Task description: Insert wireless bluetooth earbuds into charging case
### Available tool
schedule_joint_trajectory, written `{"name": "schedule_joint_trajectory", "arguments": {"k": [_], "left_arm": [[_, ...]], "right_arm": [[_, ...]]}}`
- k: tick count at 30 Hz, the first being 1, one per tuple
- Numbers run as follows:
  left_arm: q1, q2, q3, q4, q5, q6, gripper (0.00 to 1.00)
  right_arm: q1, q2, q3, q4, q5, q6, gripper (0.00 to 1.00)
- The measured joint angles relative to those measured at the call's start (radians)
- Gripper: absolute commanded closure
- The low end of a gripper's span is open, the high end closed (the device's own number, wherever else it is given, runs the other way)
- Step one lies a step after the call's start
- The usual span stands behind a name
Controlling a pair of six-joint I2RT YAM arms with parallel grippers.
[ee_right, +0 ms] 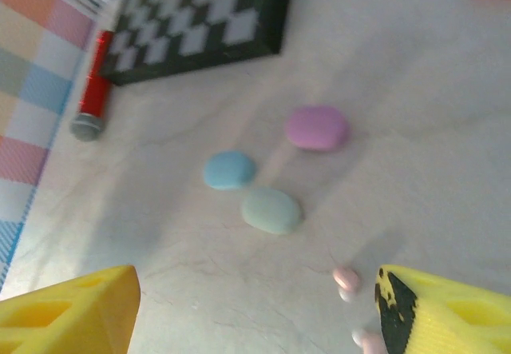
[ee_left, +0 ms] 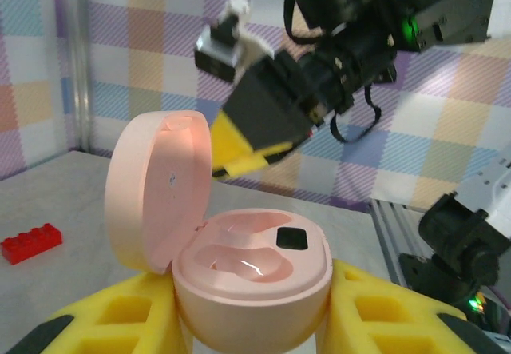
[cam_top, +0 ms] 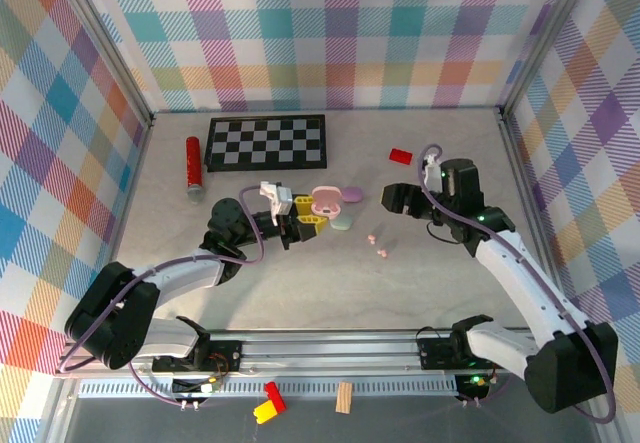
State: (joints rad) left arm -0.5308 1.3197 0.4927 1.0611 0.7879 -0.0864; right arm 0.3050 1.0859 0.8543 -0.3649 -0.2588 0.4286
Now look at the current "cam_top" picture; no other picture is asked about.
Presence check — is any silver aluminium side rail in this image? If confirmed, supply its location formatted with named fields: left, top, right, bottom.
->
left=498, top=106, right=574, bottom=332
left=89, top=112, right=157, bottom=337

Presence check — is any red cylinder with grey end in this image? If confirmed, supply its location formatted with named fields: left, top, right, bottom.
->
left=185, top=136, right=206, bottom=205

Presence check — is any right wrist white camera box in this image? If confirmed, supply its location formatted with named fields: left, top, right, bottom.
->
left=418, top=155, right=442, bottom=187

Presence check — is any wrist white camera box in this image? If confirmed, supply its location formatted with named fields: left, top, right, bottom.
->
left=259, top=181, right=294, bottom=228
left=418, top=155, right=442, bottom=187

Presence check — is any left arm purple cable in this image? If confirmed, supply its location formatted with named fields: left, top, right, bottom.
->
left=58, top=185, right=266, bottom=407

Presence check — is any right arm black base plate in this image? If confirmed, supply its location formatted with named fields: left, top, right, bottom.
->
left=417, top=330, right=511, bottom=370

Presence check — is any white slotted cable duct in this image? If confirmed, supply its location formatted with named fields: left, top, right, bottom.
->
left=77, top=380, right=460, bottom=399

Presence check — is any pink earbud charging case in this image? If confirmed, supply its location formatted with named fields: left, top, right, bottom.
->
left=310, top=185, right=344, bottom=219

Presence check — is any small wooden block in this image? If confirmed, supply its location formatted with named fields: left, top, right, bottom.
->
left=335, top=381, right=354, bottom=414

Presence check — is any silver aluminium mounting rail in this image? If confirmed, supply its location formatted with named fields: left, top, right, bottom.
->
left=54, top=330, right=609, bottom=377

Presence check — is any small black controller board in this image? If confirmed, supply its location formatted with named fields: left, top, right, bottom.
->
left=453, top=372, right=490, bottom=400
left=171, top=375, right=224, bottom=397

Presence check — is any black white checkerboard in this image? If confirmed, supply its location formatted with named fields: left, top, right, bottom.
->
left=205, top=114, right=329, bottom=173

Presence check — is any silver aluminium frame post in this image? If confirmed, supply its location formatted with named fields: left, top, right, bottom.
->
left=49, top=0, right=156, bottom=129
left=497, top=0, right=599, bottom=119

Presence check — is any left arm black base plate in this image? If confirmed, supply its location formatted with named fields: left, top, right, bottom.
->
left=152, top=337, right=242, bottom=374

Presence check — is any yellow toy brick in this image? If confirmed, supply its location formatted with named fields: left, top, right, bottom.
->
left=253, top=398, right=278, bottom=424

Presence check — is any red studded toy brick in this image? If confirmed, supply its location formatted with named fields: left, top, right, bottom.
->
left=264, top=381, right=287, bottom=412

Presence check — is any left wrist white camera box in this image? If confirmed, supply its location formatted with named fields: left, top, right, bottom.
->
left=259, top=181, right=294, bottom=228

